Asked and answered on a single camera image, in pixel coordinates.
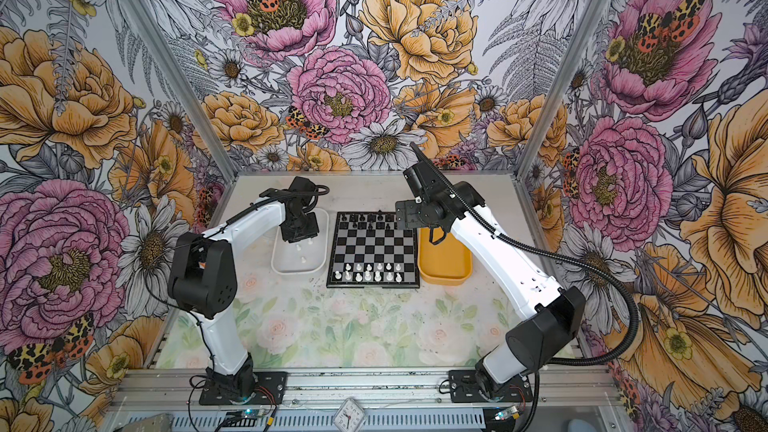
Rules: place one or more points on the black white chessboard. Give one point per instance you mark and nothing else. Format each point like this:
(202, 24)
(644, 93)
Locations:
(369, 250)

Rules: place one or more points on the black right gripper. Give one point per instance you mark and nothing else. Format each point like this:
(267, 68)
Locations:
(408, 208)

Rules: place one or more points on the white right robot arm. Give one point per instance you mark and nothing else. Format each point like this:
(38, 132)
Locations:
(550, 314)

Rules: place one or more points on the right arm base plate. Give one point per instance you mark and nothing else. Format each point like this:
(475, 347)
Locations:
(470, 386)

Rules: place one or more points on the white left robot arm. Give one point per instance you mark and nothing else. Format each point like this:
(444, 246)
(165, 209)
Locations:
(203, 279)

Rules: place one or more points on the white analog clock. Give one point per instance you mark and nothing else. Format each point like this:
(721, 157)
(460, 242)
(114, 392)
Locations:
(350, 416)

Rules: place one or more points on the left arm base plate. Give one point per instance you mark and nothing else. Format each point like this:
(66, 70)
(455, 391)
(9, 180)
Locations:
(256, 388)

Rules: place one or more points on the yellow plastic tub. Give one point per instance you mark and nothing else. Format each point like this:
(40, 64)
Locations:
(448, 263)

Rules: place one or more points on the white plastic tub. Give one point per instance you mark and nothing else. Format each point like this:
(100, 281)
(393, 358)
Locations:
(304, 257)

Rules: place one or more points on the aluminium front rail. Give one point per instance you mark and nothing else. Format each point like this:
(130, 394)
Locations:
(326, 388)

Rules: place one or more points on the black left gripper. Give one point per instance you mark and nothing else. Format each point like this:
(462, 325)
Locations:
(309, 232)

